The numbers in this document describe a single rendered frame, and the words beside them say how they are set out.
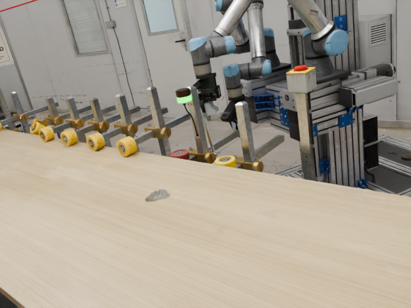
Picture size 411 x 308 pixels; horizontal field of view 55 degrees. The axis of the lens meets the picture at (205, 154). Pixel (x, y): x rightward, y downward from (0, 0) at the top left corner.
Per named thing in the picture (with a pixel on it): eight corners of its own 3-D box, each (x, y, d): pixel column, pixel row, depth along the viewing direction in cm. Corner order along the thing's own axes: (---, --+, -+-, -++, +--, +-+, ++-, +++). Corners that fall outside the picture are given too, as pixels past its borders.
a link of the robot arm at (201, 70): (190, 66, 166) (197, 63, 173) (192, 77, 168) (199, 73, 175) (207, 65, 163) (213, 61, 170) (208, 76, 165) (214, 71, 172)
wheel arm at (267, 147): (279, 142, 183) (277, 133, 182) (285, 142, 181) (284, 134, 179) (222, 182, 154) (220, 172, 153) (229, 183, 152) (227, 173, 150)
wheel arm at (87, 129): (137, 110, 244) (136, 104, 243) (140, 110, 242) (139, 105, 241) (67, 139, 211) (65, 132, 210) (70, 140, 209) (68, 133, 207)
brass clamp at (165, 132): (154, 133, 195) (152, 123, 194) (173, 135, 186) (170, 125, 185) (145, 137, 191) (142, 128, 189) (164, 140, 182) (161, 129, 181)
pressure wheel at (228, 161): (218, 183, 158) (213, 156, 154) (236, 178, 159) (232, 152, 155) (221, 190, 151) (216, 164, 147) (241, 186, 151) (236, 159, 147)
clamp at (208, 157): (194, 157, 182) (192, 147, 180) (216, 161, 173) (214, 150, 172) (186, 162, 178) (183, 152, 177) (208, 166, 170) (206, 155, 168)
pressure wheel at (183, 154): (183, 170, 177) (178, 146, 172) (197, 173, 171) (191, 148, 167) (171, 178, 171) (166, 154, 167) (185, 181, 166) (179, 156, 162)
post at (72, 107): (93, 168, 249) (70, 96, 232) (96, 169, 247) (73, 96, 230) (88, 171, 247) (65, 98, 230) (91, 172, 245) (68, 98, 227)
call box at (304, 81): (298, 89, 134) (296, 67, 132) (317, 90, 130) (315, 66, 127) (288, 95, 130) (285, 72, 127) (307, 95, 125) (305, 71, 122)
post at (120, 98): (142, 177, 216) (120, 93, 199) (147, 178, 213) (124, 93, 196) (137, 180, 213) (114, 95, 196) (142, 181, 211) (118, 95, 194)
